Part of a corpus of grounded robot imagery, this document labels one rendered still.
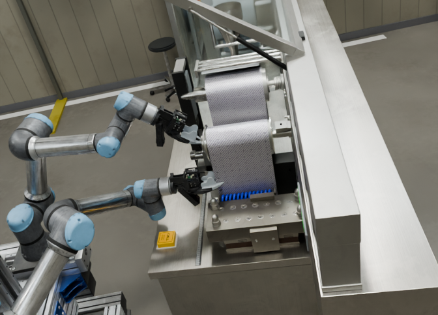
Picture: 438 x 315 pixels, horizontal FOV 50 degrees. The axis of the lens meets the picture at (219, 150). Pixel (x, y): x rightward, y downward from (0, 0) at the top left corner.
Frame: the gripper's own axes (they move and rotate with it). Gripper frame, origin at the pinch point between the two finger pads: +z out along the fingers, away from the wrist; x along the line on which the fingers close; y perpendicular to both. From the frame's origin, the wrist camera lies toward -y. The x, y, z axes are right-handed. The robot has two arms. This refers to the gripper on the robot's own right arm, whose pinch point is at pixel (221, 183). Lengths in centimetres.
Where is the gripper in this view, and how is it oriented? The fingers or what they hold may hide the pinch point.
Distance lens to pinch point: 190.3
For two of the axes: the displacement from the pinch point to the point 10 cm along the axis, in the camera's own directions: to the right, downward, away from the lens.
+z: 9.8, -1.3, -1.4
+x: 0.4, -5.9, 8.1
